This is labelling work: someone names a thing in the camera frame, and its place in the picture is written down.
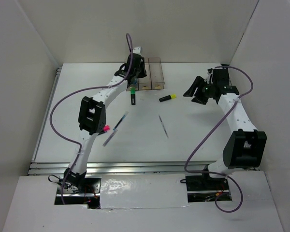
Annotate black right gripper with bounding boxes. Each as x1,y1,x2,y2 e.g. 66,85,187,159
183,75,216,105

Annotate purple capped black highlighter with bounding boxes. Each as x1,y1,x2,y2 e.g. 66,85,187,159
130,79,139,89

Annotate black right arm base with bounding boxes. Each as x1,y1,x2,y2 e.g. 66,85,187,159
180,175,232,203

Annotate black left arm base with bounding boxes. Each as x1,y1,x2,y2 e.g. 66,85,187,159
54,178,101,209

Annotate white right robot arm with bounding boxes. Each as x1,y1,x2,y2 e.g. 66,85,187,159
184,65,267,189

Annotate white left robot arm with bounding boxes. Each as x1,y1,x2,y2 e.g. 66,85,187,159
64,51,146,193

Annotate left clear storage bin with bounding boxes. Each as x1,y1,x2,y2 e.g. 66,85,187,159
124,58,139,92

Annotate clear storage bin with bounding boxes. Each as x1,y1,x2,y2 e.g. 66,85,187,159
138,58,152,91
148,58,165,90
124,58,139,92

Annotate middle clear storage bin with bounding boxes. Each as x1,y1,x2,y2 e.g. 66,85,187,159
138,58,152,91

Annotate green capped black highlighter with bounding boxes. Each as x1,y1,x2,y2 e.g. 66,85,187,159
130,87,136,105

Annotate right clear storage bin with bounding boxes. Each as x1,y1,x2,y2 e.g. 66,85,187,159
148,58,165,90

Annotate yellow capped black highlighter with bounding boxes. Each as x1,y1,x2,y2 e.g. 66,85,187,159
159,94,176,102

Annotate dark blue gel pen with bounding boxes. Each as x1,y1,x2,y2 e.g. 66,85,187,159
113,111,129,131

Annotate thin black white pen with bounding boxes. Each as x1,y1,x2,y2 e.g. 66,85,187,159
159,115,169,138

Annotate pink capped black highlighter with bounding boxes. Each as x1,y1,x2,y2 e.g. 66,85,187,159
103,125,110,132

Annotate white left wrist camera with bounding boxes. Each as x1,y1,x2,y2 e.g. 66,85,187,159
132,46,142,56

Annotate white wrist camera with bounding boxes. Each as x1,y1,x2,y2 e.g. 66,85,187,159
132,46,142,56
205,68,213,84

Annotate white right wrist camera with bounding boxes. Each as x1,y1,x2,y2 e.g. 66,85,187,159
205,68,213,84

